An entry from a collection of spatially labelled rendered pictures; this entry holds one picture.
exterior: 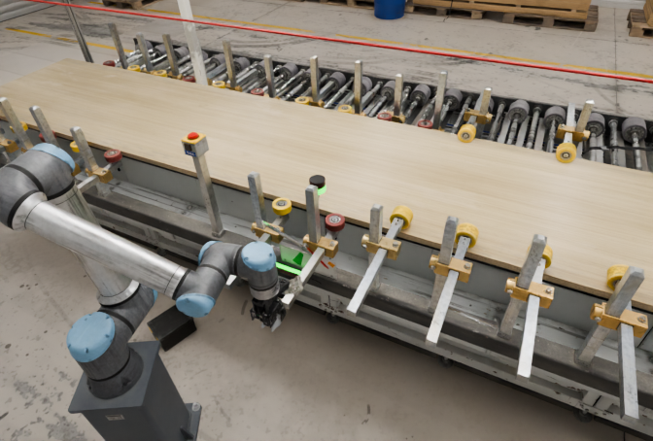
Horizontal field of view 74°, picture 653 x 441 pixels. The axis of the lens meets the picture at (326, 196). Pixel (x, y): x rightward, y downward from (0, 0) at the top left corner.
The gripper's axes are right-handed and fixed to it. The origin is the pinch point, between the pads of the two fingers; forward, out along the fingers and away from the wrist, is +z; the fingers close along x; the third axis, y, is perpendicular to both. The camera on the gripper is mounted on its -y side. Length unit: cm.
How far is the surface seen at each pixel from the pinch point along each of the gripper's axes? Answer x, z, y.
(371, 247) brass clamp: 20.6, -12.4, -34.8
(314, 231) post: -3.1, -10.4, -35.5
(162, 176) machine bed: -106, 8, -57
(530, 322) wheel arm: 75, -13, -24
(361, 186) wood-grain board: 2, -7, -72
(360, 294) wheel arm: 25.5, -13.4, -12.9
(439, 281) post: 46, -5, -36
